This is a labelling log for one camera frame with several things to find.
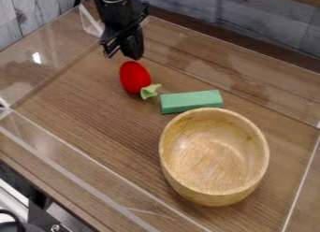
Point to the black equipment under table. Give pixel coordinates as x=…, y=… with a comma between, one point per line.
x=25, y=212

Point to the green rectangular block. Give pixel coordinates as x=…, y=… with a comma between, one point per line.
x=175, y=103

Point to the clear acrylic corner bracket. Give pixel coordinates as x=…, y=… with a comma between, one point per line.
x=93, y=27

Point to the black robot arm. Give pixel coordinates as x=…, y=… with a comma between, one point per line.
x=122, y=16

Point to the red plush fruit green stem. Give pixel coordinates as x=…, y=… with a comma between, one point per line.
x=137, y=81

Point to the clear acrylic tray enclosure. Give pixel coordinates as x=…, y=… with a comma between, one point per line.
x=82, y=139

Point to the wooden bowl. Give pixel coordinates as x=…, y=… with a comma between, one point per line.
x=215, y=156

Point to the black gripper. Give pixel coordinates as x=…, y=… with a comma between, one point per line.
x=122, y=34

